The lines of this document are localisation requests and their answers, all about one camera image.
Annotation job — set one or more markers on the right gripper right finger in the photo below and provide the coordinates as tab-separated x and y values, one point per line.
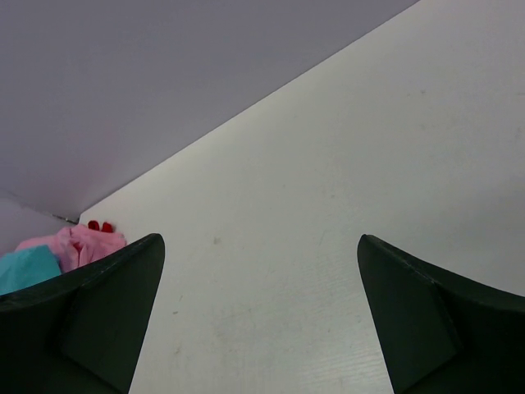
440	332

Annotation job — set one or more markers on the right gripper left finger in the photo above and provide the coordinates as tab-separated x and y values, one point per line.
82	332

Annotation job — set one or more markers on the teal t-shirt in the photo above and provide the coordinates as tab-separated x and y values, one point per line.
24	268

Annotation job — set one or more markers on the pink folded t-shirt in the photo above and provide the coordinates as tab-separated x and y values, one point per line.
78	246

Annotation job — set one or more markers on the red folded t-shirt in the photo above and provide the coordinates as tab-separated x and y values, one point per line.
104	227

